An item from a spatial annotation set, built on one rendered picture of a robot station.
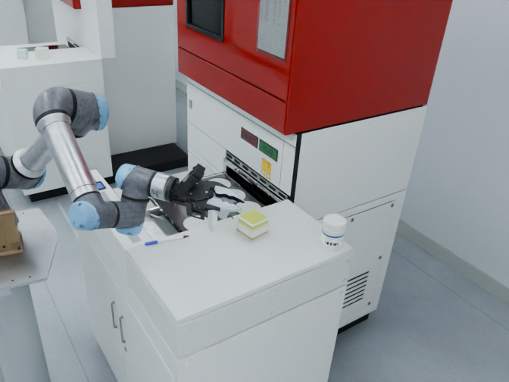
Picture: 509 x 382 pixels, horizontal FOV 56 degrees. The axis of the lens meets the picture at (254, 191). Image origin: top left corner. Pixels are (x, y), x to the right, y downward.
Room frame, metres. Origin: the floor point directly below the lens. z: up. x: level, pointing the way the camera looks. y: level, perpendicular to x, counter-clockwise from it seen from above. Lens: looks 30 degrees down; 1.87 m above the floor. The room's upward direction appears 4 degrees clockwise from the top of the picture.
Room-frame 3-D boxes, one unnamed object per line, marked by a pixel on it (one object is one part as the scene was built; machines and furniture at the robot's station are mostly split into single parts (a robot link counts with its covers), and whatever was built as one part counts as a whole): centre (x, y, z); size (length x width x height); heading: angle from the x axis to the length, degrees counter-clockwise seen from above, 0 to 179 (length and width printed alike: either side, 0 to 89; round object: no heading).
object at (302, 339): (1.45, 0.21, 0.41); 0.97 x 0.64 x 0.82; 36
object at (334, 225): (1.26, -0.26, 1.01); 0.07 x 0.07 x 0.10
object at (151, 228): (1.41, 0.37, 0.87); 0.36 x 0.08 x 0.03; 36
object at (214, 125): (1.87, 0.10, 1.02); 0.82 x 0.03 x 0.40; 36
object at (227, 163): (1.72, 0.01, 0.89); 0.44 x 0.02 x 0.10; 36
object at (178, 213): (1.58, 0.17, 0.90); 0.34 x 0.34 x 0.01; 36
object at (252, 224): (1.29, 0.00, 1.00); 0.07 x 0.07 x 0.07; 45
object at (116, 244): (1.42, 0.50, 0.89); 0.55 x 0.09 x 0.14; 36
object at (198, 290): (1.21, 0.02, 0.89); 0.62 x 0.35 x 0.14; 126
